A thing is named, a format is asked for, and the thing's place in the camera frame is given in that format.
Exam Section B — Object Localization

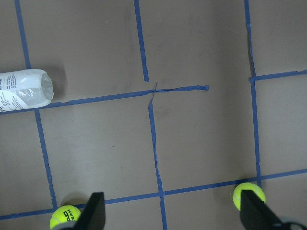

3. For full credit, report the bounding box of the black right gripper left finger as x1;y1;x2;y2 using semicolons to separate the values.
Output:
74;192;106;230

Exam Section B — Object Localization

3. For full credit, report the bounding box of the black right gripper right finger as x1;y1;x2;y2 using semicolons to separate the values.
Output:
240;190;283;230

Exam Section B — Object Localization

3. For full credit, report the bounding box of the clear Wilson tennis ball can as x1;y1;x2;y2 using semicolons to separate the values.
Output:
0;69;54;112

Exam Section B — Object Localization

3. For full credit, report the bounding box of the yellow tennis ball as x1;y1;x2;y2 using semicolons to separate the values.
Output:
232;182;266;211
49;205;81;230

